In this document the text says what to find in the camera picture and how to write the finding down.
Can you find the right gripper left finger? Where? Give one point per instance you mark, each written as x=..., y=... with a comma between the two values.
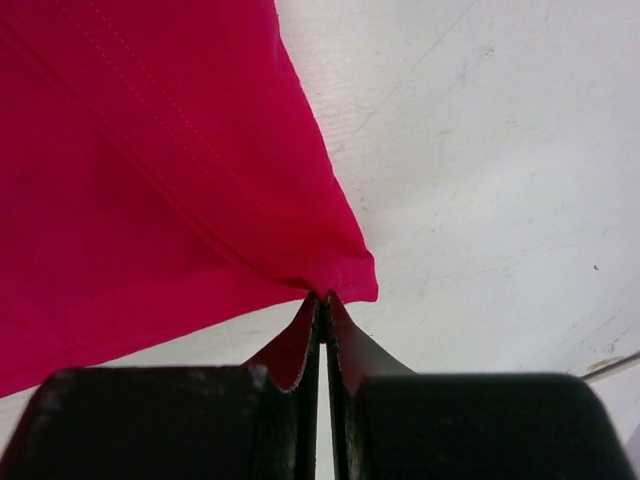
x=256, y=420

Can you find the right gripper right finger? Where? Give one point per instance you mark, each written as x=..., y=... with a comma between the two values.
x=390, y=422

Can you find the red t shirt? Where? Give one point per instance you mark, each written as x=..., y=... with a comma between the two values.
x=162, y=171

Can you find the aluminium table edge rail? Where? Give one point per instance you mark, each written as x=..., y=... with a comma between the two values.
x=610, y=367

